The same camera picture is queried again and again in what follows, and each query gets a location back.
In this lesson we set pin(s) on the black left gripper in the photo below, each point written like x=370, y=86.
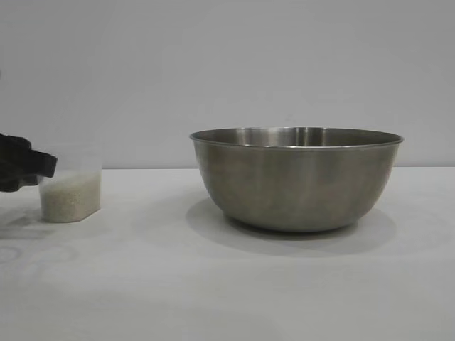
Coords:
x=21, y=160

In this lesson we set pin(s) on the white uncooked rice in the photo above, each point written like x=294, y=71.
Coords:
x=71, y=197

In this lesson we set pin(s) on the clear plastic measuring cup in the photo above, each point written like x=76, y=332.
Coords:
x=78, y=158

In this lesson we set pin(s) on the stainless steel mixing bowl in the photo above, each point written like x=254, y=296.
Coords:
x=295, y=184

